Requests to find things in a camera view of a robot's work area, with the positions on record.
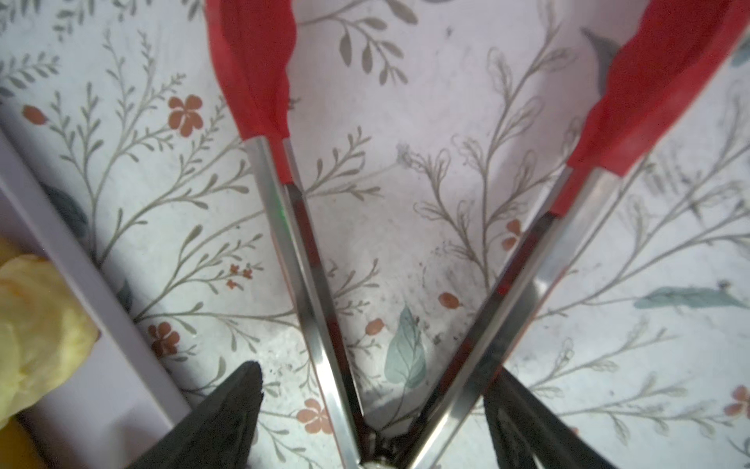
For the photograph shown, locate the lavender plastic tray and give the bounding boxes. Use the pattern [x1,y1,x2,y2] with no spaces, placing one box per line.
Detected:
[1,138,191,468]

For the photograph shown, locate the yellow orange oval bread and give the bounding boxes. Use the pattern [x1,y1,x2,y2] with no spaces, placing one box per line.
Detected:
[0,419,47,469]

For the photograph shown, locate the red silicone steel tongs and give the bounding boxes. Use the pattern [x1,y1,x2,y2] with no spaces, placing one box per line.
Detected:
[206,1,749,468]

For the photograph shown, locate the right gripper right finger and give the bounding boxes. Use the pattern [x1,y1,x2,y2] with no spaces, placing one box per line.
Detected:
[484,369,614,469]

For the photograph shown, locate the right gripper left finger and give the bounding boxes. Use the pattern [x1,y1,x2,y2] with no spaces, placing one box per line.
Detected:
[130,361,264,469]

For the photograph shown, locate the pale cream fake bun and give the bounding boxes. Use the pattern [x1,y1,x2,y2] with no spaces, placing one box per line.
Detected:
[1,238,100,426]

